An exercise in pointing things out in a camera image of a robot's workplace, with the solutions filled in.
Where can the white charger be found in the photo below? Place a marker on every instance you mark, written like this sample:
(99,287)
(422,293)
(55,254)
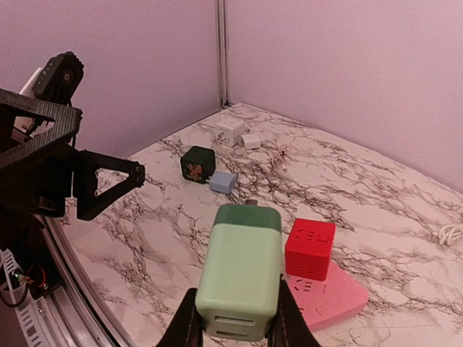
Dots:
(228,131)
(250,141)

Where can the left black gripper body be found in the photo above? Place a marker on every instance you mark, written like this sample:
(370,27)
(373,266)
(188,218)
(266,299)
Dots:
(43,188)

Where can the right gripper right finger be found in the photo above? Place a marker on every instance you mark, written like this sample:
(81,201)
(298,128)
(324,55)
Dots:
(288,328)

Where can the white charger left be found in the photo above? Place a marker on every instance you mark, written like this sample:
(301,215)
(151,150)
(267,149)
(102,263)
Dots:
(228,131)

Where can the left aluminium corner post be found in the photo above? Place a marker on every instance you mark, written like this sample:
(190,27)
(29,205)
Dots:
(222,35)

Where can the light green cube charger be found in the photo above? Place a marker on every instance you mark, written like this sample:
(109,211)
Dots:
(238,291)

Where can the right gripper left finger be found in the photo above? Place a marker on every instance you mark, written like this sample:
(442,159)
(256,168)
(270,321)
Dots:
(185,329)

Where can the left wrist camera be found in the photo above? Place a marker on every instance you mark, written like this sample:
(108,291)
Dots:
(57,81)

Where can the pink triangular power strip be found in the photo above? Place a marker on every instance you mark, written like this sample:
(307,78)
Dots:
(329,302)

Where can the red cube socket adapter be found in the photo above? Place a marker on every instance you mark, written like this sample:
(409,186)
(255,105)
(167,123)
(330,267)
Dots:
(308,249)

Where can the white charger right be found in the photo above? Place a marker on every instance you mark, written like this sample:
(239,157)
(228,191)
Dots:
(250,141)

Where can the light blue cube charger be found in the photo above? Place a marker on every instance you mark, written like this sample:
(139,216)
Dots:
(222,182)

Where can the dark green cube adapter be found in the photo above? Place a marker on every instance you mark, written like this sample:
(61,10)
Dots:
(198,164)

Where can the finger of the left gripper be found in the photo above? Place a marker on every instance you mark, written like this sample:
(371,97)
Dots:
(100,180)
(65,125)

